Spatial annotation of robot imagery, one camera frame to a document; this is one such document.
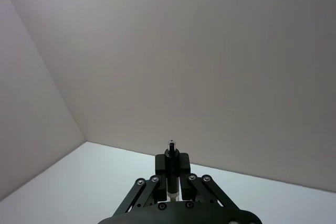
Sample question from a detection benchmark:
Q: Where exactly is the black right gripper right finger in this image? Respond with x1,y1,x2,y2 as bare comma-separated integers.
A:
177,152,240,211

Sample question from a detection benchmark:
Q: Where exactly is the black cylindrical tool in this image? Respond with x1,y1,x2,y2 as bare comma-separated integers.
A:
164,139,182,202

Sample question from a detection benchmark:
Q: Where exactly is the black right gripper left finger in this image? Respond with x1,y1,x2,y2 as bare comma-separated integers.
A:
114,153,169,216

